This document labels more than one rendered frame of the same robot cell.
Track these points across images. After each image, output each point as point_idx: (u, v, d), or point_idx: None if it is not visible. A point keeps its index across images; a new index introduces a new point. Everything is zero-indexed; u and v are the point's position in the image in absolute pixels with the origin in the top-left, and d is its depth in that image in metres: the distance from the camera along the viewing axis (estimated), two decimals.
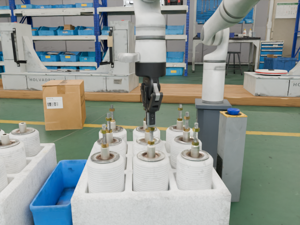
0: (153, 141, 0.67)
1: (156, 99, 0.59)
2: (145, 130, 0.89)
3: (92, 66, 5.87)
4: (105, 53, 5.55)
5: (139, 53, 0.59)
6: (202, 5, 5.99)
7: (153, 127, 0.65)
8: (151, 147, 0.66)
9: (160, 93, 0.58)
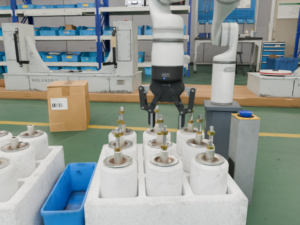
0: (161, 145, 0.66)
1: (140, 91, 0.64)
2: (155, 133, 0.88)
3: (93, 66, 5.85)
4: (106, 54, 5.53)
5: None
6: (204, 5, 5.97)
7: None
8: (164, 151, 0.64)
9: (140, 85, 0.62)
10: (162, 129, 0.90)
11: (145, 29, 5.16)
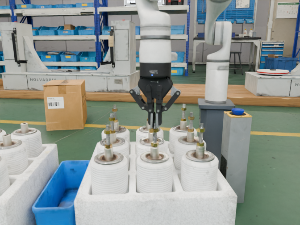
0: (154, 144, 0.65)
1: (133, 95, 0.64)
2: (148, 131, 0.88)
3: (93, 66, 5.86)
4: (106, 53, 5.54)
5: None
6: (203, 5, 5.97)
7: (151, 128, 0.65)
8: (155, 147, 0.65)
9: (130, 90, 0.63)
10: None
11: None
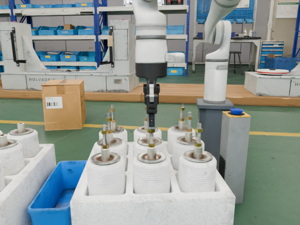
0: (153, 143, 0.66)
1: None
2: (146, 131, 0.87)
3: (92, 66, 5.85)
4: (105, 53, 5.53)
5: None
6: (202, 5, 5.97)
7: (154, 129, 0.64)
8: (152, 147, 0.64)
9: None
10: None
11: None
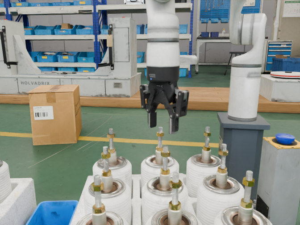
0: (173, 207, 0.40)
1: (144, 90, 0.65)
2: (157, 164, 0.63)
3: (91, 67, 5.61)
4: (105, 54, 5.29)
5: None
6: (206, 3, 5.73)
7: (170, 180, 0.40)
8: None
9: (142, 85, 0.64)
10: (168, 158, 0.66)
11: (145, 27, 4.91)
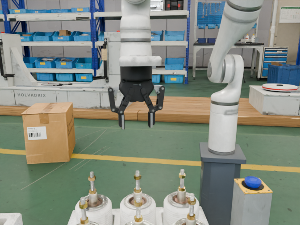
0: None
1: (163, 91, 0.63)
2: (143, 200, 0.70)
3: (89, 72, 5.66)
4: None
5: (147, 56, 0.57)
6: (203, 9, 5.77)
7: None
8: None
9: (161, 85, 0.63)
10: (129, 198, 0.70)
11: None
